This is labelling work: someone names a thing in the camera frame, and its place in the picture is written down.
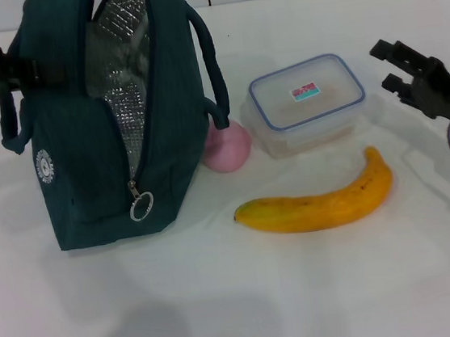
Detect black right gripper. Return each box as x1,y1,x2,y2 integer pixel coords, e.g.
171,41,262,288
368,31,450,131

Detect dark teal insulated lunch bag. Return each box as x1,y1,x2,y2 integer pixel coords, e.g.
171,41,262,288
0,0,245,259

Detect yellow banana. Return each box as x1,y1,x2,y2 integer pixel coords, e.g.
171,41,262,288
227,143,398,241

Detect pink peach toy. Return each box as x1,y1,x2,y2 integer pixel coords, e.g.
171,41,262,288
197,117,256,176

